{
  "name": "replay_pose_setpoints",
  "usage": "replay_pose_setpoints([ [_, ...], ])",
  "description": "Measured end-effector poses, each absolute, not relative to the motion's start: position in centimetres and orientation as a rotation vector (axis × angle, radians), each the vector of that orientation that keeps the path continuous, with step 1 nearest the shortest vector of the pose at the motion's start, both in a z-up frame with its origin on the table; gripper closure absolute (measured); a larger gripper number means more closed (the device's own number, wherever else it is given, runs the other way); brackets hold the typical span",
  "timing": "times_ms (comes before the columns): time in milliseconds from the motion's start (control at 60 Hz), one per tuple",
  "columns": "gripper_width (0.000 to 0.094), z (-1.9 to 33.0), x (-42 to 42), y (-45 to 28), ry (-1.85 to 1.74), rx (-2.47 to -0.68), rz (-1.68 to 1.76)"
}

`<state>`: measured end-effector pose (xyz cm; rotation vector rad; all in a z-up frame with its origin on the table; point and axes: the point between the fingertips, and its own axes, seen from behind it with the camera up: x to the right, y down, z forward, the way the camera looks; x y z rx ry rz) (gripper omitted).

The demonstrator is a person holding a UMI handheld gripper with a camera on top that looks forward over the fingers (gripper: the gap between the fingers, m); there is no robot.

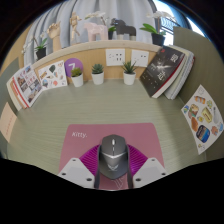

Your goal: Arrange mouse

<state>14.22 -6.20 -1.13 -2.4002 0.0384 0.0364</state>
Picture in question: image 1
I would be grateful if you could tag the black horse figure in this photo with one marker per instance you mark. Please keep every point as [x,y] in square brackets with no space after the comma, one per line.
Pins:
[130,31]

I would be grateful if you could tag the small plant in white pot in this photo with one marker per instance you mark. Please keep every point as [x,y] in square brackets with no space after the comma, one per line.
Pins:
[129,78]
[77,80]
[97,78]

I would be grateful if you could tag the white book with grey pages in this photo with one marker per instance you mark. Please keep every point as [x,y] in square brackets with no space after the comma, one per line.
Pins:
[181,83]

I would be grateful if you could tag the white illustrated-cover book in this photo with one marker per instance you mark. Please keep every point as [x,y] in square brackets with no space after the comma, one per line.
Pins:
[28,83]

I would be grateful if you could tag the dark grey computer mouse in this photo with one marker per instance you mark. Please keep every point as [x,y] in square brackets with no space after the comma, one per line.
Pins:
[113,160]

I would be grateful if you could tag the food sticker sheet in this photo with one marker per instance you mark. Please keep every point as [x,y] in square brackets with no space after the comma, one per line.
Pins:
[201,116]

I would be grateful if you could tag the dark grey horse figure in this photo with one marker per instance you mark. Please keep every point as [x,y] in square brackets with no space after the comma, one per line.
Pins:
[119,28]

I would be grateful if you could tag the white wall socket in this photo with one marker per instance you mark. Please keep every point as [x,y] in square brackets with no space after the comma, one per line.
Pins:
[115,57]
[140,58]

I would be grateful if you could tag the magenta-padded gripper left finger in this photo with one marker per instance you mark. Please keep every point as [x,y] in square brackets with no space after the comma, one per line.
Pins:
[75,170]

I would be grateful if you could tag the wooden artist mannequin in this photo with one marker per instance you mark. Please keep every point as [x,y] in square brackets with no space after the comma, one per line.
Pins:
[74,28]

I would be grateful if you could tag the pink mouse pad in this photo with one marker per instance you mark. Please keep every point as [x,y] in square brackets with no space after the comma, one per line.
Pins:
[83,143]

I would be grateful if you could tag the black-cover book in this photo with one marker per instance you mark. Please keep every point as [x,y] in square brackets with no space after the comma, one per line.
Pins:
[161,71]

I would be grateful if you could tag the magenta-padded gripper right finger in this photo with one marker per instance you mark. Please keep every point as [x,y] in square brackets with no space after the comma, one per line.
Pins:
[150,170]

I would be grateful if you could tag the light grey curtain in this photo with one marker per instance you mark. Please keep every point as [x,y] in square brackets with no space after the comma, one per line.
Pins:
[126,10]

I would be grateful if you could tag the white cartoon sticker sheet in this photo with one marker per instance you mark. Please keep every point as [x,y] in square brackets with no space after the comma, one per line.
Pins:
[52,76]

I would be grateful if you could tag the wooden desk back shelf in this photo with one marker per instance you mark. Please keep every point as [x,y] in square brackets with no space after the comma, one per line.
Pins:
[96,55]

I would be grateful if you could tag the window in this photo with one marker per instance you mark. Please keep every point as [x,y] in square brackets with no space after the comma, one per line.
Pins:
[163,5]

